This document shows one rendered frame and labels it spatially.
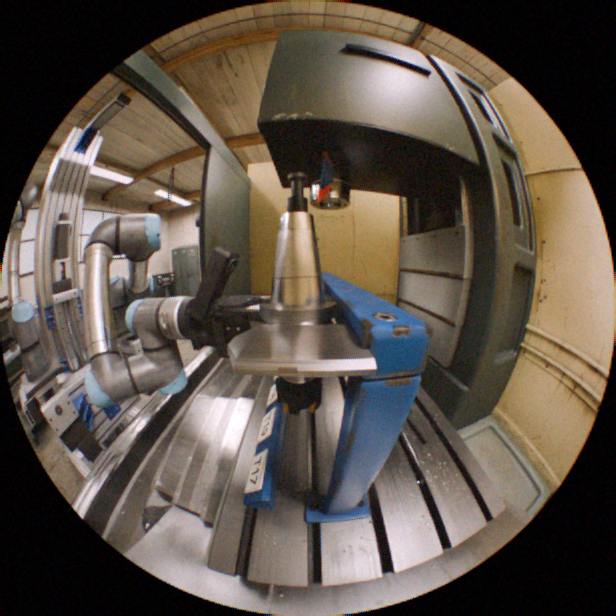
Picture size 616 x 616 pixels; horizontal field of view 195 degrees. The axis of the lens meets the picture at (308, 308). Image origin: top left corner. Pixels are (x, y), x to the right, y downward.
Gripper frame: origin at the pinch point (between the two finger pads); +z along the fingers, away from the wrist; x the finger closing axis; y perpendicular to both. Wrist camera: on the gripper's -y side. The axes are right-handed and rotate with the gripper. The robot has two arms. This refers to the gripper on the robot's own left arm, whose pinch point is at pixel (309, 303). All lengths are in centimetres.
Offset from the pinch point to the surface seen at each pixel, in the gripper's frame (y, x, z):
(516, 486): 62, 34, 77
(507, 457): 63, 17, 83
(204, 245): -18, -65, -56
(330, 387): 30.0, -17.2, 6.0
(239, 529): 29.2, 22.1, -11.2
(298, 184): -12.2, 11.2, -0.8
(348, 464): 8.5, 18.0, 2.8
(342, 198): -28.6, -37.8, 12.3
